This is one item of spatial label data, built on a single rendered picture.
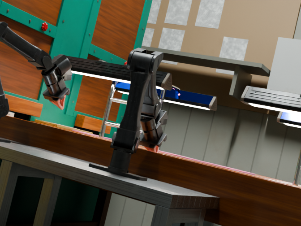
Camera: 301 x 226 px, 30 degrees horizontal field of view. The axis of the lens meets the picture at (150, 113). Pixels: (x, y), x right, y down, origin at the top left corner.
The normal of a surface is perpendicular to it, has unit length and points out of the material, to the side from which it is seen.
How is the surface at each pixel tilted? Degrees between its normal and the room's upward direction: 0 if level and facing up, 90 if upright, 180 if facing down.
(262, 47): 90
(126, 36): 90
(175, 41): 90
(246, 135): 90
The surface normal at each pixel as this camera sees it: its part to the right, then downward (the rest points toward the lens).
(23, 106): 0.86, 0.18
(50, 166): -0.44, -0.15
